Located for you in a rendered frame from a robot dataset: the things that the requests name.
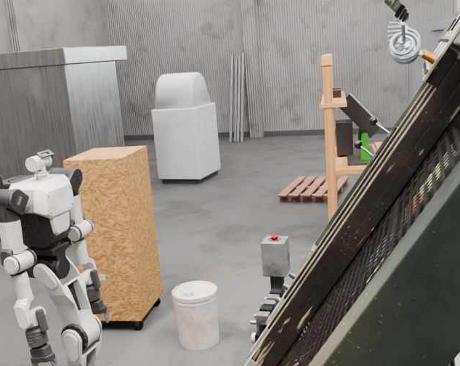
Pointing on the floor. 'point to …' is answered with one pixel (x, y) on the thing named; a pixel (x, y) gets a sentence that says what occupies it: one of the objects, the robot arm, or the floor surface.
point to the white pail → (196, 314)
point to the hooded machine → (184, 129)
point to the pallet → (305, 194)
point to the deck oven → (48, 110)
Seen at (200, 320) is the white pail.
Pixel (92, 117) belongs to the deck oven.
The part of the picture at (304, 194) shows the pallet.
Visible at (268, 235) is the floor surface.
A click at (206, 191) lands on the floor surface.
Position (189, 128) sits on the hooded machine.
